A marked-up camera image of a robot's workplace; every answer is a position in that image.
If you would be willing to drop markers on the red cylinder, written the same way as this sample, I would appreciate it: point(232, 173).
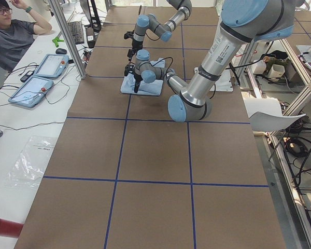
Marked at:
point(10, 229)

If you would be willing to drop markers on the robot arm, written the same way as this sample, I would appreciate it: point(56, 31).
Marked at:
point(241, 22)
point(162, 31)

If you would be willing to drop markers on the black keyboard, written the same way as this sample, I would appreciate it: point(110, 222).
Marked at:
point(76, 30)

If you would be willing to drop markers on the lower teach pendant tablet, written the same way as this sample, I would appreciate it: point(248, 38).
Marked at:
point(31, 92)

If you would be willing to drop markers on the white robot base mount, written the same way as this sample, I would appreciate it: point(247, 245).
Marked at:
point(224, 83)

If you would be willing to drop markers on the clear plastic bag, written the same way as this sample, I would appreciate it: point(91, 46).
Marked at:
point(29, 168)

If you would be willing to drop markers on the green plastic tool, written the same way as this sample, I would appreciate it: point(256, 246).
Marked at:
point(56, 41)

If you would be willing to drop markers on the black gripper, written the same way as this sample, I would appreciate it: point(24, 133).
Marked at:
point(136, 45)
point(137, 78)

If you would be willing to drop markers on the aluminium frame post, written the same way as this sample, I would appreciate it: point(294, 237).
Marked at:
point(61, 20)

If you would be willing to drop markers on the upper teach pendant tablet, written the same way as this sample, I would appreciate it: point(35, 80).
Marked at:
point(52, 66)

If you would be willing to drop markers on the black computer mouse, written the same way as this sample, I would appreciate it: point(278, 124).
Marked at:
point(61, 51)

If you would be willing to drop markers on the light blue button-up shirt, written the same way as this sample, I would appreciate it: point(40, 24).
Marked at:
point(150, 86)

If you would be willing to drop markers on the teach pendant tablet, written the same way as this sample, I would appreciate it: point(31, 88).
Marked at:
point(52, 66)
point(31, 92)

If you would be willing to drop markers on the black phone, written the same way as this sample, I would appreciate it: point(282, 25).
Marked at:
point(26, 76)

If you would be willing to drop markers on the white curved sheet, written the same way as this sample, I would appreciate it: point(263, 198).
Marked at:
point(265, 115)

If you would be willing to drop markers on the person in grey shirt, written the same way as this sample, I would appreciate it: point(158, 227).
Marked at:
point(16, 36)

